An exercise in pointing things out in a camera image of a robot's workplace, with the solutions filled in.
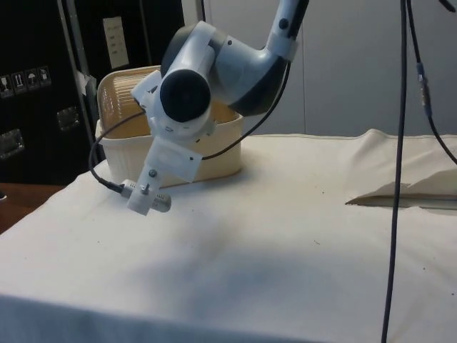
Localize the rounded box lid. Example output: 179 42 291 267
96 65 162 141

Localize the cream box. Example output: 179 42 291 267
95 106 246 189

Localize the black cabinet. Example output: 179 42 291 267
0 0 186 187

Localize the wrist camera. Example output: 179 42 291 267
119 161 173 217

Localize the black cable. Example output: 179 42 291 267
406 0 457 164
89 59 292 194
380 0 408 343

